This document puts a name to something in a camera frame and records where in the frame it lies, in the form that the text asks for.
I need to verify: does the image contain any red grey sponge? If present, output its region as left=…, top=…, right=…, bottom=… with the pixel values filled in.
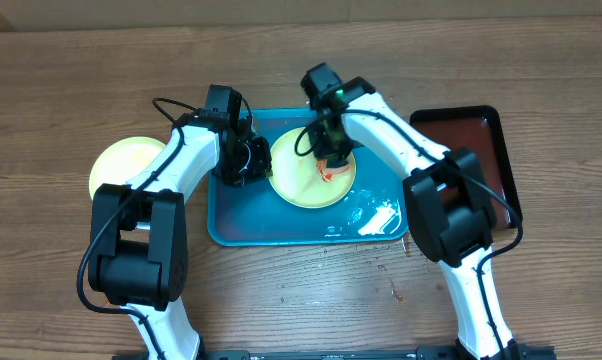
left=317, top=160, right=350, bottom=182

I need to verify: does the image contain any green plate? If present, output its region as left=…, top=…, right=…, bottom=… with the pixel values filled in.
left=88, top=136, right=165, bottom=199
left=269, top=127, right=357, bottom=209

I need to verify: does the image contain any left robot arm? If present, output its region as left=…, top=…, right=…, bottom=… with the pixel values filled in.
left=76, top=85, right=272, bottom=359

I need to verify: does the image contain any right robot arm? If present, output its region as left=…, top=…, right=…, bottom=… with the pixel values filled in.
left=301, top=63, right=522, bottom=359

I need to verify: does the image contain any teal plastic tray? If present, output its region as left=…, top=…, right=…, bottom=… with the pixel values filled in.
left=206, top=107, right=410, bottom=248

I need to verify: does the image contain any black rectangular tray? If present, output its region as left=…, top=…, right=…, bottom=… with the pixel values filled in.
left=409, top=105, right=523, bottom=219

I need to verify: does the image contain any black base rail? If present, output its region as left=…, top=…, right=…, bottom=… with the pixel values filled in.
left=111, top=344, right=557, bottom=360

